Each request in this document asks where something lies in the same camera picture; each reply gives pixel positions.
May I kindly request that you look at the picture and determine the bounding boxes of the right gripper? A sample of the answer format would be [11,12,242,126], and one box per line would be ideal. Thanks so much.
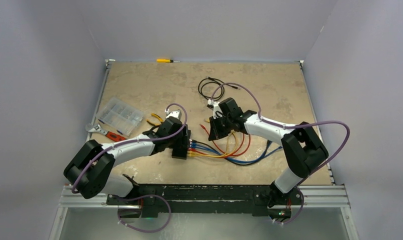
[209,113,233,141]

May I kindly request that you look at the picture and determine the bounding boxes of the black network switch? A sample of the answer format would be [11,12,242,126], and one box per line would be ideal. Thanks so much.
[171,135,190,160]

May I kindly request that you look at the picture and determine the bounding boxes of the black ethernet cable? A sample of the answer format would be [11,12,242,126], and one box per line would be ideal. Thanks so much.
[197,76,240,101]
[190,140,222,157]

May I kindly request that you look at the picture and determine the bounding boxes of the red ethernet cable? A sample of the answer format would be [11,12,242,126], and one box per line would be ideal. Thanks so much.
[188,148,222,157]
[200,123,252,158]

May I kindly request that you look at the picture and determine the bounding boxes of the blue ethernet cable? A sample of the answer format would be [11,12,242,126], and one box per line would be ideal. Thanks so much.
[189,140,284,167]
[189,140,274,166]

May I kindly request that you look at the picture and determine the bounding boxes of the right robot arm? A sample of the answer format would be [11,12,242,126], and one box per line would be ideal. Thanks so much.
[207,97,329,204]

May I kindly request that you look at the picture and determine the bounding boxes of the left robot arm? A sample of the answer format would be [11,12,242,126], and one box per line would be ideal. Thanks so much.
[63,116,192,205]

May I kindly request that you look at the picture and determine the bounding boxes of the clear plastic parts box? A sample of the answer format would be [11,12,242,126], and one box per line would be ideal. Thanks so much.
[96,97,144,137]

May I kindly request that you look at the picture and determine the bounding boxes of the yellow screwdriver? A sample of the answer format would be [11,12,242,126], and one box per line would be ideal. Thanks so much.
[156,58,180,63]

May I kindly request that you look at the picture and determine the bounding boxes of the yellow ethernet cable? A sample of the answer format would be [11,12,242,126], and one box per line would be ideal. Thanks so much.
[187,130,239,159]

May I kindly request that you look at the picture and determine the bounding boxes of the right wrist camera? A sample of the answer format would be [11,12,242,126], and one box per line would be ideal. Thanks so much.
[206,99,223,119]

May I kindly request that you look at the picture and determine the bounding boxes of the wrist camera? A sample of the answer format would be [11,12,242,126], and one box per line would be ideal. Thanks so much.
[166,109,182,121]
[206,99,223,119]

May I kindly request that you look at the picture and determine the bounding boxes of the orange ethernet cable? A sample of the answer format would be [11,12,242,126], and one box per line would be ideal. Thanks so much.
[187,132,246,159]

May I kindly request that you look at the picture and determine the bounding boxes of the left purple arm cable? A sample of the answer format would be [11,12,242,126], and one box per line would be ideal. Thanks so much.
[71,102,188,234]

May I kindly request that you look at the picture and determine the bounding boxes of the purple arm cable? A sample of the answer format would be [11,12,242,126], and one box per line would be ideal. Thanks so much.
[71,102,188,234]
[210,82,351,226]

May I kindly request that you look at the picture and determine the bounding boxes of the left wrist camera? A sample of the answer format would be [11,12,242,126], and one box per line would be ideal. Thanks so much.
[166,109,182,121]

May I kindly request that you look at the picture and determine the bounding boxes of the yellow handled pliers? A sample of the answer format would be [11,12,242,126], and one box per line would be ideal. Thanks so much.
[146,112,166,127]

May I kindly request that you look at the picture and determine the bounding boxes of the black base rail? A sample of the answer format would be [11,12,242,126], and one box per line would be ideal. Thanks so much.
[106,183,303,220]

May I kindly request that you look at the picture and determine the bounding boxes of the red handled adjustable wrench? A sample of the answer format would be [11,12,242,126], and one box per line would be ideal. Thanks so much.
[85,123,127,142]

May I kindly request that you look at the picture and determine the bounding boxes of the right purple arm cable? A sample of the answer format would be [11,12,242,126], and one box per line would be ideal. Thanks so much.
[210,82,351,226]

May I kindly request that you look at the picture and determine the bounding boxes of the aluminium table frame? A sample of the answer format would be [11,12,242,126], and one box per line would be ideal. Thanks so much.
[60,61,349,228]

